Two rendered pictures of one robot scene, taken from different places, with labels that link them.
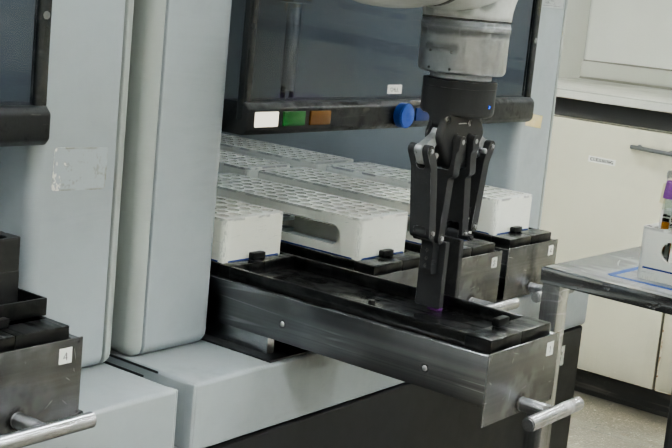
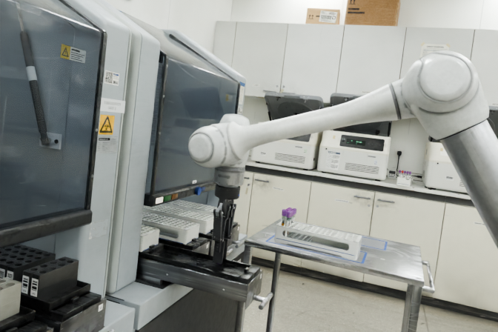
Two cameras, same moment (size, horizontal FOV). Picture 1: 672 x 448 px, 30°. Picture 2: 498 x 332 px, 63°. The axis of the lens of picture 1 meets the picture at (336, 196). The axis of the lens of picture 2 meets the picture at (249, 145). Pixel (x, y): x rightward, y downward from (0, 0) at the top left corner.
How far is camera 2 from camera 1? 0.27 m
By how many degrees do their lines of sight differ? 19
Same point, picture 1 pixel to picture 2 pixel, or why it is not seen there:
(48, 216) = (87, 249)
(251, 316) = (154, 272)
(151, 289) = (119, 267)
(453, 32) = (228, 171)
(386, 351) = (208, 284)
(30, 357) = (89, 311)
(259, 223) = (153, 234)
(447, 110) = (225, 197)
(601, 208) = not seen: hidden behind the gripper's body
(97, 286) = (102, 271)
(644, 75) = not seen: hidden behind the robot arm
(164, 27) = (127, 172)
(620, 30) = not seen: hidden behind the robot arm
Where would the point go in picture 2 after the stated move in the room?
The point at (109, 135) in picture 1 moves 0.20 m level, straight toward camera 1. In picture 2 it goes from (108, 214) to (124, 238)
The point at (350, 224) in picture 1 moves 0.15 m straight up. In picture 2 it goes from (182, 231) to (187, 187)
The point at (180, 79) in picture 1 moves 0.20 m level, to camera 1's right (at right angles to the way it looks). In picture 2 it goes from (132, 190) to (203, 194)
